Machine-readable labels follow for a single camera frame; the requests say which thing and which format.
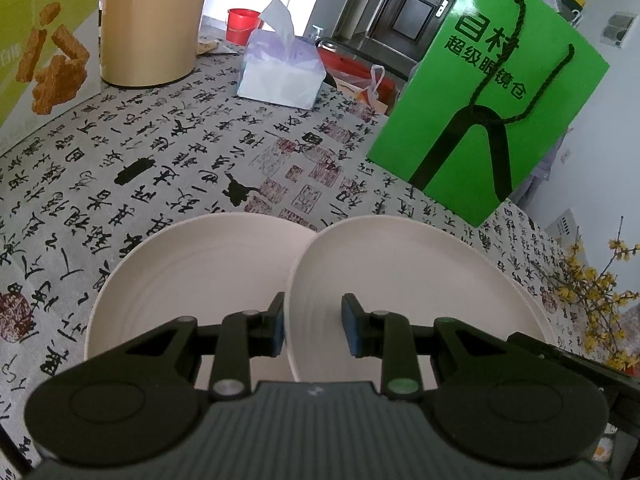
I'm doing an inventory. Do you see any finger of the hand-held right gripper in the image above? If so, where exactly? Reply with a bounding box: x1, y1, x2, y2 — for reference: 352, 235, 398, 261
505, 331, 640, 407

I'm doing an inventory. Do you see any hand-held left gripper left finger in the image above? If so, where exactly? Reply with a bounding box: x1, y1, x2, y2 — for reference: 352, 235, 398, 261
119, 293, 286, 402

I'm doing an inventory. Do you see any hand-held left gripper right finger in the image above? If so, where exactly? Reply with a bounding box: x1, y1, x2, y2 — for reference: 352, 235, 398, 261
340, 293, 507, 402

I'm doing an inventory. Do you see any white plate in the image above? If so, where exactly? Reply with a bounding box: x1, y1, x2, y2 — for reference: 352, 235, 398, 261
286, 215, 561, 386
84, 213, 319, 391

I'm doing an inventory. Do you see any yellow flower branch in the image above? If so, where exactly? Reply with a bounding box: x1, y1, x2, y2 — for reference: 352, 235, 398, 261
536, 215, 640, 372

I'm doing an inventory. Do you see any white paper packet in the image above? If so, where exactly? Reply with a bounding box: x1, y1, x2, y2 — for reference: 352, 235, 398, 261
547, 208, 586, 247

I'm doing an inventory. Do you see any white plastic bag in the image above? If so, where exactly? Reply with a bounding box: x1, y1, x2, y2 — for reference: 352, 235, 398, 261
368, 64, 389, 109

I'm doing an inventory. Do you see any white tissue pack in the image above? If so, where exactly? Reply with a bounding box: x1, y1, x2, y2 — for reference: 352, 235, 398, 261
236, 0, 327, 110

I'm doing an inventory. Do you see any red basin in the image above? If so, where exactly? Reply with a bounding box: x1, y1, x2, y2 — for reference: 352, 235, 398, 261
317, 47, 417, 92

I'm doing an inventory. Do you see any green paper bag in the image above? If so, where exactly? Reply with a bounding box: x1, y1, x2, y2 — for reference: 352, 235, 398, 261
366, 0, 611, 228

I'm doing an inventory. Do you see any red bucket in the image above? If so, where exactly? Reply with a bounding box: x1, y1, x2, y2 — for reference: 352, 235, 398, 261
226, 8, 264, 46

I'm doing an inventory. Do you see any beige thermos jug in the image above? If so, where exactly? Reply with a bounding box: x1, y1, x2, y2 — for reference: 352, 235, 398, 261
100, 0, 211, 89

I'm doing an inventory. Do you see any dark brown door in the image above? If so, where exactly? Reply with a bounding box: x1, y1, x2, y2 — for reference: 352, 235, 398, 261
366, 0, 477, 44

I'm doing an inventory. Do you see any yellow-green snack box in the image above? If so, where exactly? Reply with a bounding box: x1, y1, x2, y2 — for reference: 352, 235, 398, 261
0, 0, 104, 127

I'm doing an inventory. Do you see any wall electrical panel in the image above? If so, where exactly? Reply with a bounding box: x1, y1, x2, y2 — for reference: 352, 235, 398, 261
599, 12, 637, 47

